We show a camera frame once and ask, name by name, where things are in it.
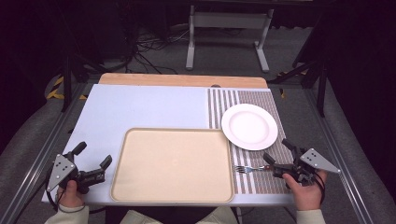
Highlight beige plastic tray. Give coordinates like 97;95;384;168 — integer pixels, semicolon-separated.
109;127;235;204

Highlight white metal stand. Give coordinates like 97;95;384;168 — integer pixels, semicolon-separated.
185;4;276;74

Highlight striped woven placemat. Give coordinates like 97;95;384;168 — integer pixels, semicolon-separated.
206;88;295;196

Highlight person's lap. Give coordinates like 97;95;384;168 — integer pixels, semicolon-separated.
105;205;240;224

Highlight light blue table mat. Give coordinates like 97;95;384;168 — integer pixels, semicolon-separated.
41;83;295;207

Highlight aluminium frame rail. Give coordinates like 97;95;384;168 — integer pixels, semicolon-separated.
302;88;379;224
0;82;92;224

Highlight person's left hand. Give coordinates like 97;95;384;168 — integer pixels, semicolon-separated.
56;179;86;209

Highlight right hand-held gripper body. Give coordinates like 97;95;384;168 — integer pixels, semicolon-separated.
272;147;342;188

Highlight bundle of black floor cables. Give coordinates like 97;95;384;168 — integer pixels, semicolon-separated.
125;26;191;76

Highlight white round plate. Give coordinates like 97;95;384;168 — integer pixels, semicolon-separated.
220;103;279;152

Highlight black tripod stand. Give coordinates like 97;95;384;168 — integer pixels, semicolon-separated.
266;46;330;119

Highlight silver fork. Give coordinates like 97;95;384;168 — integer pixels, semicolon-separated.
234;164;275;175

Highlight yellow black floor tape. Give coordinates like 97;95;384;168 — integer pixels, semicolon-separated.
46;76;89;102

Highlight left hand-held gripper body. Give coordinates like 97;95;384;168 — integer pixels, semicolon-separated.
46;151;106;194

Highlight person's right hand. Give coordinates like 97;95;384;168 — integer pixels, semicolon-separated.
281;170;329;212

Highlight right hand-held gripper cable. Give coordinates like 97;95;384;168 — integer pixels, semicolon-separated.
312;172;327;205

